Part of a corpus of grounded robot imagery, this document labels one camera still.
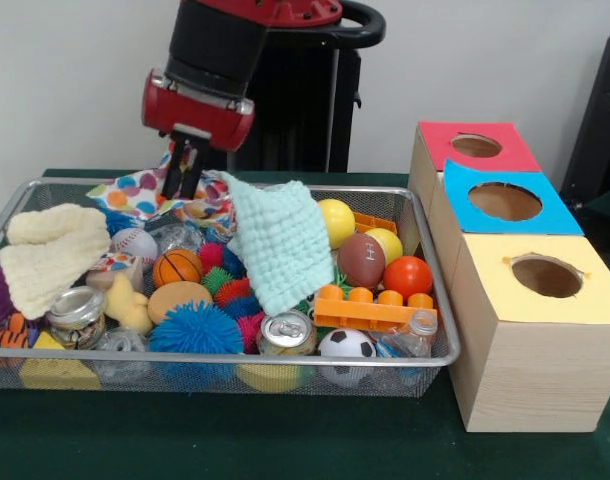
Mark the cream knitted cloth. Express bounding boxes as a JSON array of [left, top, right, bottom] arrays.
[[0, 202, 112, 321]]

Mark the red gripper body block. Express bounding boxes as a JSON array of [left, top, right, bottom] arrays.
[[141, 69, 256, 153]]

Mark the large yellow ball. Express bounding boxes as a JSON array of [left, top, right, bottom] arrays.
[[317, 198, 357, 250]]

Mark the blue spiky ball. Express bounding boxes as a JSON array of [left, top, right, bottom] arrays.
[[148, 299, 244, 356]]

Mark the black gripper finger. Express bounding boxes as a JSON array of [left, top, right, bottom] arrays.
[[179, 143, 205, 200], [160, 137, 186, 199]]

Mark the white cloth with colourful spots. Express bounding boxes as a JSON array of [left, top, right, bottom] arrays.
[[84, 152, 236, 236]]

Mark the silver drink can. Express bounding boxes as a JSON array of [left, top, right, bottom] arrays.
[[257, 310, 319, 357]]

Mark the brown toy football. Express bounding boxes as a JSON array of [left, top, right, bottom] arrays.
[[337, 233, 387, 290]]

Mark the orange toy building brick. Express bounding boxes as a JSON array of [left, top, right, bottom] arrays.
[[313, 284, 439, 331]]

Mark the orange ball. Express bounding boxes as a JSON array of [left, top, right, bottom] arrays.
[[383, 255, 434, 300]]

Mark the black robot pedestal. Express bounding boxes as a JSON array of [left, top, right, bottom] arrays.
[[227, 0, 386, 174]]

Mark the small soccer ball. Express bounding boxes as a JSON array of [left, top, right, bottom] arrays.
[[318, 328, 377, 359]]

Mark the clear plastic bottle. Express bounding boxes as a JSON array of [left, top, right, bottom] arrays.
[[377, 309, 439, 359]]

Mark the dark green tablecloth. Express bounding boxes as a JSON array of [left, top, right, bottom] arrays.
[[0, 168, 610, 480]]

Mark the mint green knitted cloth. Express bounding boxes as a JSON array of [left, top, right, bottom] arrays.
[[204, 170, 336, 317]]

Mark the small yellow ball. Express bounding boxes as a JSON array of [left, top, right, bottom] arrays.
[[364, 227, 404, 266]]

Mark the wooden box with three holes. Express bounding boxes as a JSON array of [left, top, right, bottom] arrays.
[[407, 121, 610, 434]]

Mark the metal mesh bin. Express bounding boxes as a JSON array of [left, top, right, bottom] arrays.
[[0, 177, 461, 399]]

